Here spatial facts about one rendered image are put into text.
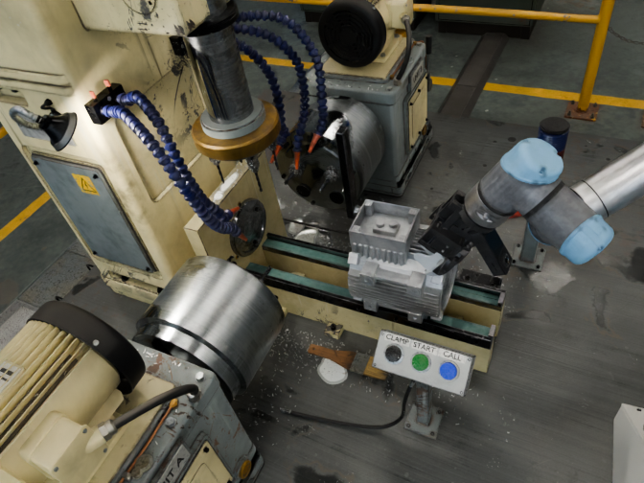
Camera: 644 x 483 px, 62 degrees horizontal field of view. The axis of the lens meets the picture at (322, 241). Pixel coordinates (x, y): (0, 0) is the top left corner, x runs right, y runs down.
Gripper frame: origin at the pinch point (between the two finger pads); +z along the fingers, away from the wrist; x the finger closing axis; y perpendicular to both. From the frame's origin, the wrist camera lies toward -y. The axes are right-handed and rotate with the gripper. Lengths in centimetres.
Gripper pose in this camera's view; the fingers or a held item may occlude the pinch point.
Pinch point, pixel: (432, 270)
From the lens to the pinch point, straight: 107.2
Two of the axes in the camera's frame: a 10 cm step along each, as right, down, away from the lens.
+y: -8.4, -5.4, -0.2
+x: -4.2, 6.9, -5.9
